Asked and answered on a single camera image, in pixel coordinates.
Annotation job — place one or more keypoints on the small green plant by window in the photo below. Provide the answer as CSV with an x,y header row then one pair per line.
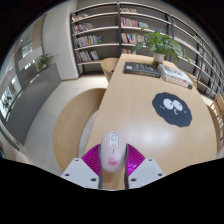
x,y
6,102

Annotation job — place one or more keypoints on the green potted plant white pot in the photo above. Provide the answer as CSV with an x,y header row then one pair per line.
x,y
160,43

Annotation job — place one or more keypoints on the slatted wooden chair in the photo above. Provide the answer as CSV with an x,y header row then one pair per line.
x,y
220,103

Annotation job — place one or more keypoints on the white illustrated book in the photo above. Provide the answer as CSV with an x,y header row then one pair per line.
x,y
175,74

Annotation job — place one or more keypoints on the dark cloud-shaped mouse pad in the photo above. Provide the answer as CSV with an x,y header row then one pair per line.
x,y
173,116

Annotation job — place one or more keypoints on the leafy plant on grey ledge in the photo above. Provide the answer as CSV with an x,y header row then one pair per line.
x,y
45,61

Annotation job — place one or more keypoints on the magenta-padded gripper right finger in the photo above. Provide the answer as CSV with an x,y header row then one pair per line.
x,y
148,170

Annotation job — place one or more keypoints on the book with white-red spine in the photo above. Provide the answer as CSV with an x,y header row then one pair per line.
x,y
178,83

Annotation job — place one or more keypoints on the grey bookshelf unit with books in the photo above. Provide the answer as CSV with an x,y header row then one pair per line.
x,y
96,36

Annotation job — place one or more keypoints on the pale pink computer mouse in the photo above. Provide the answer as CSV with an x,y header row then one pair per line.
x,y
113,153

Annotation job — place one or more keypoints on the black hardcover book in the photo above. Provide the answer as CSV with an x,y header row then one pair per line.
x,y
141,69

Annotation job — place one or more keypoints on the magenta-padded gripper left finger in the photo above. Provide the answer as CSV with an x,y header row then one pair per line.
x,y
76,170

